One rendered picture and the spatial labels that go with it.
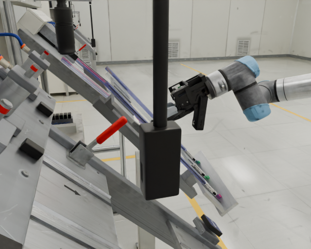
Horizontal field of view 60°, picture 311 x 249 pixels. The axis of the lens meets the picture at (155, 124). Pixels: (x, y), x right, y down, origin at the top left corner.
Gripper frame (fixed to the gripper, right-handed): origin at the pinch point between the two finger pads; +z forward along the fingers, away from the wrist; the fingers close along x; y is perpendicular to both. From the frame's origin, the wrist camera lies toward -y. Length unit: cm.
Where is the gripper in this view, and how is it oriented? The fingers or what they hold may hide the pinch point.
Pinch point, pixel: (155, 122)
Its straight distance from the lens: 85.0
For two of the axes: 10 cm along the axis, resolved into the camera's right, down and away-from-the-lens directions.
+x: 1.6, 3.6, -9.2
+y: -4.3, -8.1, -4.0
